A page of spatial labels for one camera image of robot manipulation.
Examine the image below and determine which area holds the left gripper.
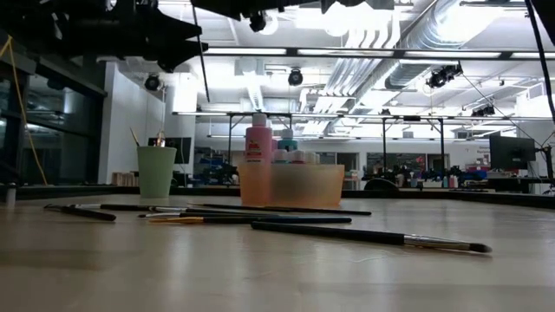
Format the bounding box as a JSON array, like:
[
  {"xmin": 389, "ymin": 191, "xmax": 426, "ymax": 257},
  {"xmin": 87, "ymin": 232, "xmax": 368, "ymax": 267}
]
[{"xmin": 0, "ymin": 0, "xmax": 210, "ymax": 74}]

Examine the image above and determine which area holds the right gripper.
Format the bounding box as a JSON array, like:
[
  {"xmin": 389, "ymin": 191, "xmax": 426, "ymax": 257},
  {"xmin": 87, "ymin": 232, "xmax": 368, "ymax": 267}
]
[{"xmin": 190, "ymin": 0, "xmax": 395, "ymax": 34}]

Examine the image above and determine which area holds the large teal paint bottle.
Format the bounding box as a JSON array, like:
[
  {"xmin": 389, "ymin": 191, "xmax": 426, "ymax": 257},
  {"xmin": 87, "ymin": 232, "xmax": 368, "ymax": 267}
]
[{"xmin": 277, "ymin": 127, "xmax": 299, "ymax": 153}]

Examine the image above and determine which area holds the blue bin storage shelf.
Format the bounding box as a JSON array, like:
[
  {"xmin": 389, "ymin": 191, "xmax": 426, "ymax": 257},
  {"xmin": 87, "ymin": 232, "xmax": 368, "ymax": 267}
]
[{"xmin": 194, "ymin": 146, "xmax": 239, "ymax": 186}]

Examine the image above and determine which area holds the pale green ribbed cup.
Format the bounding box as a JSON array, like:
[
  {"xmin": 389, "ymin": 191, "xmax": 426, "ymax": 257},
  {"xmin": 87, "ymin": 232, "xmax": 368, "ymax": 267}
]
[{"xmin": 136, "ymin": 146, "xmax": 179, "ymax": 200}]

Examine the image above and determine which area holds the long white light bar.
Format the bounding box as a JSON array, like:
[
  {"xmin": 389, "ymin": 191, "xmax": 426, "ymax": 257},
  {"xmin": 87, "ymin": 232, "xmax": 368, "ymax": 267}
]
[{"xmin": 201, "ymin": 45, "xmax": 555, "ymax": 61}]

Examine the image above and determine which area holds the stack of wooden blocks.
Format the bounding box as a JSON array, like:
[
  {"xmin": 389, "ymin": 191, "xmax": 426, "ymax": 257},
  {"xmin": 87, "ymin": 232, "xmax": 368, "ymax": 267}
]
[{"xmin": 111, "ymin": 171, "xmax": 140, "ymax": 187}]

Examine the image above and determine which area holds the orange translucent plastic bin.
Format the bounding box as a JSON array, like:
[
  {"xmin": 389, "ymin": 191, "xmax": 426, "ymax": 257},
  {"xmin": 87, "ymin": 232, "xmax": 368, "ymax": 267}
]
[{"xmin": 236, "ymin": 163, "xmax": 346, "ymax": 208}]

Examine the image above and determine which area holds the small white cylinder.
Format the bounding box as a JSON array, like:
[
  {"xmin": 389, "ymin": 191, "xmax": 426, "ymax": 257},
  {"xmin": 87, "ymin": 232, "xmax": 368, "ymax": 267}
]
[{"xmin": 3, "ymin": 181, "xmax": 19, "ymax": 207}]

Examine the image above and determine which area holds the black spotlight cluster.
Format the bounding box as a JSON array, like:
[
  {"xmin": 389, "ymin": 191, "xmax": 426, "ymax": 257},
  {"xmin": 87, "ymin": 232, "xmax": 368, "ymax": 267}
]
[
  {"xmin": 425, "ymin": 62, "xmax": 464, "ymax": 90},
  {"xmin": 470, "ymin": 105, "xmax": 497, "ymax": 118}
]

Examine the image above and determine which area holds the black rounded chair back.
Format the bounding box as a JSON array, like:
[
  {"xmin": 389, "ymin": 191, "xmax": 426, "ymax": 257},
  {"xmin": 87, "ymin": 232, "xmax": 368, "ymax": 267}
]
[{"xmin": 362, "ymin": 177, "xmax": 400, "ymax": 192}]

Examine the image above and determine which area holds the black computer monitor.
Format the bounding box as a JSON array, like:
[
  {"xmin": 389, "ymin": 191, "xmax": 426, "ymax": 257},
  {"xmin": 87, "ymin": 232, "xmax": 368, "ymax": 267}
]
[{"xmin": 488, "ymin": 134, "xmax": 538, "ymax": 171}]

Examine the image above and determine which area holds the black wall monitor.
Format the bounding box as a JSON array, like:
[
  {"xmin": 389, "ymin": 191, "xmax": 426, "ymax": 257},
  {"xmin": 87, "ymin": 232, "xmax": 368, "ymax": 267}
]
[{"xmin": 147, "ymin": 136, "xmax": 193, "ymax": 166}]

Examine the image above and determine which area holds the black background rig frame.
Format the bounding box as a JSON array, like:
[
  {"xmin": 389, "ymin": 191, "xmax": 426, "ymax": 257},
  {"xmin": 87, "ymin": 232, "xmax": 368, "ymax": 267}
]
[{"xmin": 226, "ymin": 111, "xmax": 446, "ymax": 168}]

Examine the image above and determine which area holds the yellow power cable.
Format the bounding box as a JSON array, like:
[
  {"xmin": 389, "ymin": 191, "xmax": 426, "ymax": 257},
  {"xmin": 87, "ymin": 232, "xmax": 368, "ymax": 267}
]
[{"xmin": 0, "ymin": 34, "xmax": 49, "ymax": 186}]

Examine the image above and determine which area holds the black right camera cable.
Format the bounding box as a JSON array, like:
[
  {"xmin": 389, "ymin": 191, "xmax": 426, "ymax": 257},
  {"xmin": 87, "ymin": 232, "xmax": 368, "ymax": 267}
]
[{"xmin": 523, "ymin": 0, "xmax": 555, "ymax": 125}]

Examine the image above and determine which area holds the black aluminium rig frame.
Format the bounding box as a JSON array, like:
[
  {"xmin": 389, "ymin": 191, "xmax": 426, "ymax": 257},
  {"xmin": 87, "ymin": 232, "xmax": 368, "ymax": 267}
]
[{"xmin": 0, "ymin": 184, "xmax": 555, "ymax": 211}]

